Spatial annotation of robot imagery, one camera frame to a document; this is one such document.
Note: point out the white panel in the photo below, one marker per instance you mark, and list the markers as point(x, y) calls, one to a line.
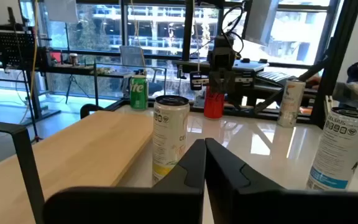
point(61, 11)

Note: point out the person's hand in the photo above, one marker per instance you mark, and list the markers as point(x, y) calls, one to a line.
point(313, 82)

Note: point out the black rig post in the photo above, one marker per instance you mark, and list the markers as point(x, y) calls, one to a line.
point(334, 62)

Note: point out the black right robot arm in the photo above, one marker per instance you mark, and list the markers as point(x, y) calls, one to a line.
point(224, 43)

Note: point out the brown cup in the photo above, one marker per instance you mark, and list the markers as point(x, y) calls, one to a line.
point(73, 59)

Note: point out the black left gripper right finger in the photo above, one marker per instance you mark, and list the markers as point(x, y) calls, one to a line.
point(259, 205)

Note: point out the red Coca-Cola can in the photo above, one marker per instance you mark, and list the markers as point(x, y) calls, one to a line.
point(213, 107)

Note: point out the black perforated equipment stand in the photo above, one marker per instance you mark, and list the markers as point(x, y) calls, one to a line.
point(11, 43)

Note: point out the black window frame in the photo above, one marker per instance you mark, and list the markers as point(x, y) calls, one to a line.
point(187, 31)

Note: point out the person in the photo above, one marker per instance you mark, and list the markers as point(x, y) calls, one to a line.
point(353, 93)

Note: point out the black tripod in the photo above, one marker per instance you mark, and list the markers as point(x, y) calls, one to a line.
point(70, 77)

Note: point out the grey monitor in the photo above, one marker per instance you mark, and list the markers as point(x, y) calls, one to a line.
point(259, 21)

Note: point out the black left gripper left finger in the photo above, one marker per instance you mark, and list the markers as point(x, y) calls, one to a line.
point(179, 202)

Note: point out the grey mesh office chair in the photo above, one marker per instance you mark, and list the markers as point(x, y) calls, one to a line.
point(132, 57)

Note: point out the Celsius can yellow print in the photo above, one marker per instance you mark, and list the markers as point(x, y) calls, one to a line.
point(169, 133)

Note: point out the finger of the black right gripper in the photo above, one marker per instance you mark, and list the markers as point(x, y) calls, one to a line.
point(228, 81)
point(217, 81)

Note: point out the grey laptop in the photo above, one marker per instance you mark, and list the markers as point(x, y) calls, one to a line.
point(250, 65)

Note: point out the black metal shelf end frame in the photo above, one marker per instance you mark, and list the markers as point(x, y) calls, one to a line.
point(95, 87)
point(26, 155)

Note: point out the green Sprite can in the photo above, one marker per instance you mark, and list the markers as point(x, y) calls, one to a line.
point(138, 93)

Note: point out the Celsius can orange print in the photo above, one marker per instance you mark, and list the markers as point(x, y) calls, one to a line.
point(291, 105)

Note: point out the black keyboard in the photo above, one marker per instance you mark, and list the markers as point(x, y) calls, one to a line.
point(273, 76)

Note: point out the Celsius can blue print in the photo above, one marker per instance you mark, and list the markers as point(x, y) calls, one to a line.
point(337, 149)

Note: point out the black metal table frame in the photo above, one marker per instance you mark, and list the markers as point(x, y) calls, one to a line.
point(247, 112)

